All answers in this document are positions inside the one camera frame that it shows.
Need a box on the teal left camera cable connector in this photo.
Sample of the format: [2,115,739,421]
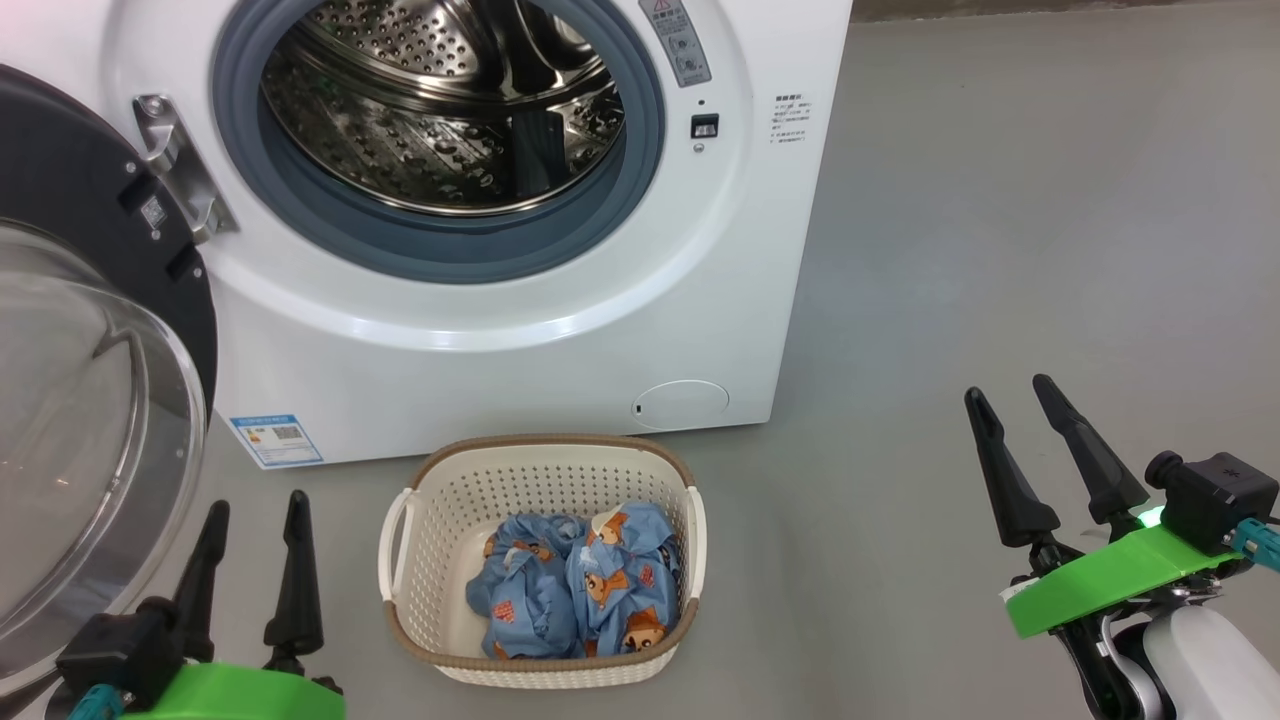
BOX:
[65,685,127,720]

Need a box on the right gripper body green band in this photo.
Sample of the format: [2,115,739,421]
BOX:
[1000,515,1241,641]

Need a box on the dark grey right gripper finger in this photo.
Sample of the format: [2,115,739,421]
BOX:
[1032,374,1152,525]
[964,387,1062,550]

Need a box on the black glass washing machine door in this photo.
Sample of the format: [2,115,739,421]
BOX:
[0,65,219,693]

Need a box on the teal camera cable connector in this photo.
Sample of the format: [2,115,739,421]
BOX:
[65,685,127,720]
[1232,518,1280,574]

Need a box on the perforated steel drum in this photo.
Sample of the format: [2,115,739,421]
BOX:
[262,0,626,217]

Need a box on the cream perforated laundry basket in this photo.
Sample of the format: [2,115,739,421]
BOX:
[378,433,708,689]

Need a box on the teal right camera cable connector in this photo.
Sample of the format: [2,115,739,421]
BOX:
[1232,518,1280,574]

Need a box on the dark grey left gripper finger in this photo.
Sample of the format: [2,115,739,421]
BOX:
[263,489,325,674]
[170,500,231,664]

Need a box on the blue energy label sticker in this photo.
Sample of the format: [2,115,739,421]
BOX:
[230,413,324,469]

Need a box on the white front-load washing machine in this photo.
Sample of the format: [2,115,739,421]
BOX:
[0,0,853,471]

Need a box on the round white filter cover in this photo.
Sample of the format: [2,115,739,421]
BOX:
[632,380,731,431]

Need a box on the grey warning label sticker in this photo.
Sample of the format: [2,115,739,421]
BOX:
[640,0,713,88]

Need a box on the metal door hinge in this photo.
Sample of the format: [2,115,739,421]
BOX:
[133,95,239,244]

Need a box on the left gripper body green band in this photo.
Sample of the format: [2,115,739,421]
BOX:
[120,660,347,720]

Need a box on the grey rubber door gasket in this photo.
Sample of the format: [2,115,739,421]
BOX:
[212,0,666,285]

